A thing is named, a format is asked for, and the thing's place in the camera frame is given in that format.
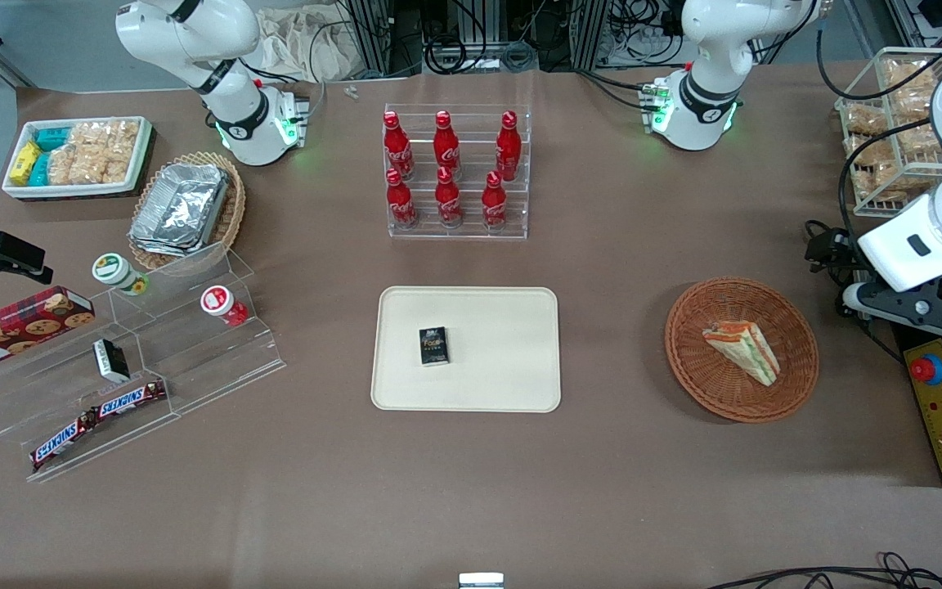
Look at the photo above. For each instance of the red lid yogurt cup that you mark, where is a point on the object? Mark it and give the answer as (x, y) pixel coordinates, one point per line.
(219, 303)

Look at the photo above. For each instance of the clear acrylic bottle rack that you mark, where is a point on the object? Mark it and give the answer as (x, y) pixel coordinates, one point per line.
(471, 233)

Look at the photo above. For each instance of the aluminium frame rack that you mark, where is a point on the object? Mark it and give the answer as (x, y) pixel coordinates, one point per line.
(385, 33)

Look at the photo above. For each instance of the snickers chocolate bar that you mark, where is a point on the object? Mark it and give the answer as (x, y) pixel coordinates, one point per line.
(62, 440)
(129, 399)

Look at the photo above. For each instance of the red tartan cookie box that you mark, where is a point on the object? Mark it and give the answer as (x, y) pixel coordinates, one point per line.
(21, 327)

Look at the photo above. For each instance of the teal snack packet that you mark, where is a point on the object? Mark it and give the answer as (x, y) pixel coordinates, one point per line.
(52, 137)
(40, 170)

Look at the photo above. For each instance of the green lid yogurt cup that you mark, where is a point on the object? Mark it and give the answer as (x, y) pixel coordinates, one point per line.
(115, 272)

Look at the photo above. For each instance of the red emergency stop button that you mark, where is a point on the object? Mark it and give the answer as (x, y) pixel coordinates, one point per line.
(926, 370)

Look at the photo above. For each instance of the white object at table edge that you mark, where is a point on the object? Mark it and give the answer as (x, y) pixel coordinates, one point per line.
(481, 581)

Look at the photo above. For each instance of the small black card box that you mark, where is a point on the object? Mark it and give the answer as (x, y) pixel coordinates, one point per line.
(433, 346)

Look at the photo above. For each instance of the beige cloth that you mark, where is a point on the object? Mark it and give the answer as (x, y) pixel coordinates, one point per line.
(299, 45)

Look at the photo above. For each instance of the light wicker basket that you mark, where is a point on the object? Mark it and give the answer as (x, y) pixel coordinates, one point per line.
(234, 204)

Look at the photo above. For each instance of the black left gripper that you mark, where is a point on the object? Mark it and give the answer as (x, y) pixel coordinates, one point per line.
(836, 249)

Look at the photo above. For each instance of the white plastic bin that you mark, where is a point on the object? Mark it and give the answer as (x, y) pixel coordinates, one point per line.
(70, 190)

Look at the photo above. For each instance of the brown wicker basket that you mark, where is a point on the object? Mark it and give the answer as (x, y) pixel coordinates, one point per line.
(708, 384)

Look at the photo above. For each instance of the small black white box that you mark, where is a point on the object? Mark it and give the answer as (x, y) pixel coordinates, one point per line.
(111, 360)

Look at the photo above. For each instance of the triangular sandwich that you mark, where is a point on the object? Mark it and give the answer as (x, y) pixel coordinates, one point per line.
(745, 350)

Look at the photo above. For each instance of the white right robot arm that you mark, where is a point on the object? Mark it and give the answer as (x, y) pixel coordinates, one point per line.
(226, 49)

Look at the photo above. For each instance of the clear acrylic stepped shelf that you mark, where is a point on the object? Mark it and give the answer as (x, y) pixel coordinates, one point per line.
(21, 401)
(217, 360)

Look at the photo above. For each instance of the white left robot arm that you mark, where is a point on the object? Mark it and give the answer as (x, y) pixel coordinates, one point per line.
(708, 82)

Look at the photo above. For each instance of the yellow snack packet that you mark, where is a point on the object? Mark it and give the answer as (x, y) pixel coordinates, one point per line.
(24, 162)

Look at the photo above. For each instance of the stacked aluminium foil containers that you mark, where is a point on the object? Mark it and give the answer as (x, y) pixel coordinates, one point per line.
(181, 209)

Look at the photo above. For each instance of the clear bag of rice crackers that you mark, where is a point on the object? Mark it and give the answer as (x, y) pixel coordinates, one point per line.
(95, 151)

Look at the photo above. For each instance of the clear bag of snacks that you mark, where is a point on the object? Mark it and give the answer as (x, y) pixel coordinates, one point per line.
(880, 164)
(908, 86)

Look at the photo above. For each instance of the beige plastic tray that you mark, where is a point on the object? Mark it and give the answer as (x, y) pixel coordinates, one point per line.
(495, 360)

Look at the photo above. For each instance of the red cola bottle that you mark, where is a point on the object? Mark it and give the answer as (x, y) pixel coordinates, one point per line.
(494, 206)
(446, 151)
(448, 204)
(398, 151)
(401, 204)
(509, 151)

